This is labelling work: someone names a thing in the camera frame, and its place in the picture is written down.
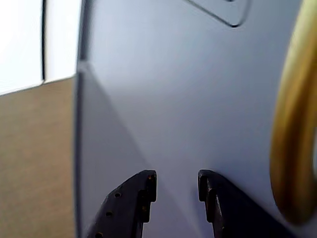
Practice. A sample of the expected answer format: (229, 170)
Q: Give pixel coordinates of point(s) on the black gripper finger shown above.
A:
(123, 210)
(235, 213)

